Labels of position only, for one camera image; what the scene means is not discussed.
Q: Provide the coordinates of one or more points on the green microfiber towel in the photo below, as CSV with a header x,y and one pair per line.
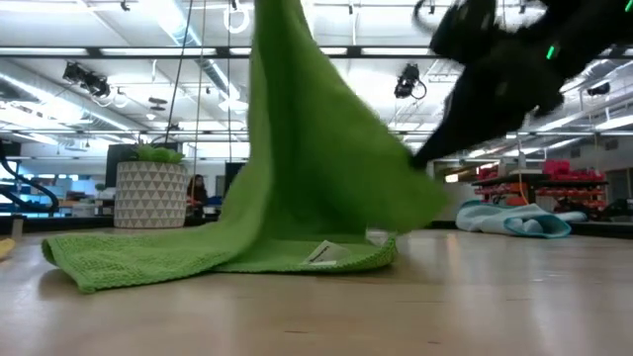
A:
x,y
306,148

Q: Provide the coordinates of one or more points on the succulent in patterned white pot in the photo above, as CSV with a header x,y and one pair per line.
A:
x,y
151,198

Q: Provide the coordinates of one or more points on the shelf with red bins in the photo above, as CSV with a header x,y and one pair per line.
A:
x,y
569,183

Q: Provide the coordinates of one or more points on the black ceiling camera rig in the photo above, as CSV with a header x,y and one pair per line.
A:
x,y
86,79

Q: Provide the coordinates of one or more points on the light blue microfiber towel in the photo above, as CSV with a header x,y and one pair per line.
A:
x,y
514,222

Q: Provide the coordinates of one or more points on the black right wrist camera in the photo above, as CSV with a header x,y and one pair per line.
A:
x,y
465,29

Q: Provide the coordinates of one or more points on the yellow microfiber towel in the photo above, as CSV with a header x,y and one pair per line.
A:
x,y
5,247

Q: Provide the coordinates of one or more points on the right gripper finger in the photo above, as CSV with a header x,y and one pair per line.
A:
x,y
440,146

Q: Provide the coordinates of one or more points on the person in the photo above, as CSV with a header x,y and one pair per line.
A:
x,y
197,195

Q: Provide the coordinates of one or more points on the small black ceiling fixture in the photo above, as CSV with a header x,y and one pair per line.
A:
x,y
598,89

